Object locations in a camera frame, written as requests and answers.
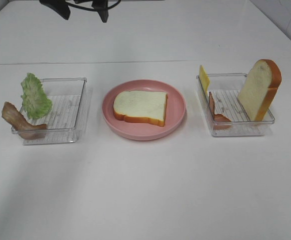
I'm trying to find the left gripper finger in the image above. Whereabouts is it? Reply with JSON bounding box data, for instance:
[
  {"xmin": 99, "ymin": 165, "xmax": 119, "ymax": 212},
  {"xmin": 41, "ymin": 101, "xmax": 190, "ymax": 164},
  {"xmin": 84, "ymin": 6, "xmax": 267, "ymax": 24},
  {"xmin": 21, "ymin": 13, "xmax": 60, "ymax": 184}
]
[
  {"xmin": 39, "ymin": 0, "xmax": 71, "ymax": 20},
  {"xmin": 91, "ymin": 0, "xmax": 109, "ymax": 23}
]

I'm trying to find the green lettuce leaf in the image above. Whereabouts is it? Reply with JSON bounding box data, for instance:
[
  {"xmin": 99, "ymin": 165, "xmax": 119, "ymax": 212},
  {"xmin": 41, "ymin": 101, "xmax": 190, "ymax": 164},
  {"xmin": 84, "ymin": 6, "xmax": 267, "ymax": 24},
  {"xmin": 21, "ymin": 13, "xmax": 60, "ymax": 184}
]
[{"xmin": 21, "ymin": 73, "xmax": 53, "ymax": 120}]

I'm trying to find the bread slice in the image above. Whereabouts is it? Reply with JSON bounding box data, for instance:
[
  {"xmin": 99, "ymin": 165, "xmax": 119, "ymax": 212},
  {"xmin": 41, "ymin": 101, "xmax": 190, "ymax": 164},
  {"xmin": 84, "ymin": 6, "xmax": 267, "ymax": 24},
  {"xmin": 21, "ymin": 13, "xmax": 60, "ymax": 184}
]
[
  {"xmin": 237, "ymin": 59, "xmax": 282, "ymax": 122},
  {"xmin": 113, "ymin": 90, "xmax": 168, "ymax": 127}
]

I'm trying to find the brown bacon strip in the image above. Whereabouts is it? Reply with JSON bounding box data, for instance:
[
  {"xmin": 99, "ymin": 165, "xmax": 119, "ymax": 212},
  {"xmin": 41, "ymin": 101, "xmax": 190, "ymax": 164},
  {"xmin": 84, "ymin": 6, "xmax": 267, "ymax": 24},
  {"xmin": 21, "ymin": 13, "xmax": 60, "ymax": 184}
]
[{"xmin": 1, "ymin": 101, "xmax": 47, "ymax": 140}]

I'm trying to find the pink ham slice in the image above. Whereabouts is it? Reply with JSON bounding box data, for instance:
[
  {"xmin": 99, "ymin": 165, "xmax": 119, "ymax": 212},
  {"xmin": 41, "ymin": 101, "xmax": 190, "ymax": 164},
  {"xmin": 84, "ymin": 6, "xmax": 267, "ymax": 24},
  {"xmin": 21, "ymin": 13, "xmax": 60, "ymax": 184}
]
[{"xmin": 209, "ymin": 91, "xmax": 231, "ymax": 130}]

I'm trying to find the left clear plastic tray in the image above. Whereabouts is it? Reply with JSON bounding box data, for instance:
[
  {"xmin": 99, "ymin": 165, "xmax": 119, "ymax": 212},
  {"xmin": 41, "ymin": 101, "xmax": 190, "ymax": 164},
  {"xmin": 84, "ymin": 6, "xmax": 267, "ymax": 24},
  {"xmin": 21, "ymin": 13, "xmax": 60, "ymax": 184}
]
[{"xmin": 11, "ymin": 77, "xmax": 91, "ymax": 145}]

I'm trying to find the clear plastic tray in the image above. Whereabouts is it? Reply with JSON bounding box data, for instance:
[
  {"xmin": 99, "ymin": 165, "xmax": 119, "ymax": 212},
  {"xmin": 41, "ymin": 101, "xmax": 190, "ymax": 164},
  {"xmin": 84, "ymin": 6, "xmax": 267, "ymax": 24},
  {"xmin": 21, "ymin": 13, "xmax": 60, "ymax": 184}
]
[
  {"xmin": 11, "ymin": 77, "xmax": 91, "ymax": 145},
  {"xmin": 196, "ymin": 73, "xmax": 275, "ymax": 137}
]

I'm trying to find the yellow cheese slice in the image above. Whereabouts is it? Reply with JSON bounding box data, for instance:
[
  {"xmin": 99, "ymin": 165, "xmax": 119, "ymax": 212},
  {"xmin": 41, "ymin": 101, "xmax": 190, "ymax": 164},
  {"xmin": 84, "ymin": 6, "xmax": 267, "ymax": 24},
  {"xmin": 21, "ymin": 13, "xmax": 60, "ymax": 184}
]
[{"xmin": 199, "ymin": 65, "xmax": 210, "ymax": 96}]

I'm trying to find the pink round plate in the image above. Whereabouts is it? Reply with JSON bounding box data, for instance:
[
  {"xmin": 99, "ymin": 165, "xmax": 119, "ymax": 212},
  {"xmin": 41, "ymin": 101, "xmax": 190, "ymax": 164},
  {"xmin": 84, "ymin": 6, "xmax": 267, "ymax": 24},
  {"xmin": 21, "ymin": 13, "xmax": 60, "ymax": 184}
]
[{"xmin": 102, "ymin": 79, "xmax": 186, "ymax": 141}]

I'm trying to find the right clear plastic tray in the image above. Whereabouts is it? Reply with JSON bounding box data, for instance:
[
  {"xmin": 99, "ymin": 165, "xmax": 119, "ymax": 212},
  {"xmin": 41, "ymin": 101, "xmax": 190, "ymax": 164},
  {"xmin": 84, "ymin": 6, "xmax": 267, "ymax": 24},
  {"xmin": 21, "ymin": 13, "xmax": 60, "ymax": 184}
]
[{"xmin": 196, "ymin": 73, "xmax": 275, "ymax": 137}]

